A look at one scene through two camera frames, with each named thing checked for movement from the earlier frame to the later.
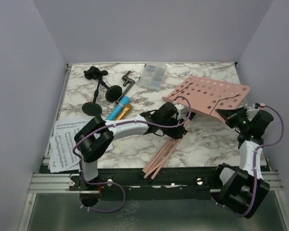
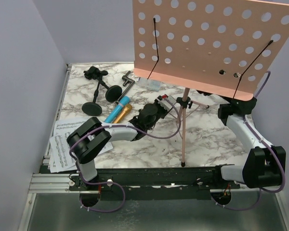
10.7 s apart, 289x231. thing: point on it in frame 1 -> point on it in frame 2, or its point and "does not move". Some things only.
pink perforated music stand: x=205 y=96 -> x=221 y=46
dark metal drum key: x=126 y=78 does not move
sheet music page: x=62 y=156 does not move
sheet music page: x=63 y=126 does not move
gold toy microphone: x=124 y=111 does not move
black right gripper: x=232 y=117 -> x=205 y=93
